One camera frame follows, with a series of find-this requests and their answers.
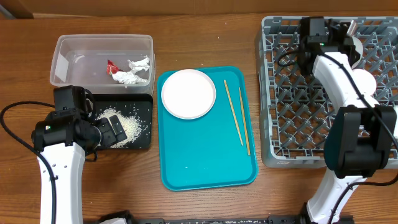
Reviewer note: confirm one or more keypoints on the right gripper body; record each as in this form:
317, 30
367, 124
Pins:
353, 53

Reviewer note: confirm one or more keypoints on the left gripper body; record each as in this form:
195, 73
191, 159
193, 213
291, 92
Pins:
108, 136

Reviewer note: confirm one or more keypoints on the white rice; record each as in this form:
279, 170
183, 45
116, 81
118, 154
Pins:
137, 124

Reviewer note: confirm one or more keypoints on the grey bowl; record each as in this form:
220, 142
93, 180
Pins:
359, 49

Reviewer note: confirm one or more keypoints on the medium white bowl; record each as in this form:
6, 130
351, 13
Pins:
365, 81

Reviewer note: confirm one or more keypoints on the white napkin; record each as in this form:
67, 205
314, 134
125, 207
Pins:
131, 77

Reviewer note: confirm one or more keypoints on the red snack wrapper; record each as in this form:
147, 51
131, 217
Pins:
111, 68

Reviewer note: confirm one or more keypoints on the large white plate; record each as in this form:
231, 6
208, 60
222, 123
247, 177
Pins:
188, 94

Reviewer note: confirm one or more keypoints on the small white cup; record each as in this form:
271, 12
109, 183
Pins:
395, 133

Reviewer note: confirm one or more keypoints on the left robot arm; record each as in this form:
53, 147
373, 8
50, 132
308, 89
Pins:
63, 140

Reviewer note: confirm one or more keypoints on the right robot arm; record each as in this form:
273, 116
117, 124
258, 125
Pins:
363, 131

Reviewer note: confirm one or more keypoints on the grey dishwasher rack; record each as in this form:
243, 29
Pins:
296, 113

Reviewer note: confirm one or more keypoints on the black plastic tray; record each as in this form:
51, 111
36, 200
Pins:
102, 100

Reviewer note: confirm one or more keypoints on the clear plastic bin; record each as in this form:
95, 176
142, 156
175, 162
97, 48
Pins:
82, 60

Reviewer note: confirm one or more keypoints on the teal serving tray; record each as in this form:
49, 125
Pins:
206, 152

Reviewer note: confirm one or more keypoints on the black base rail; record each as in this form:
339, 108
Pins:
273, 219

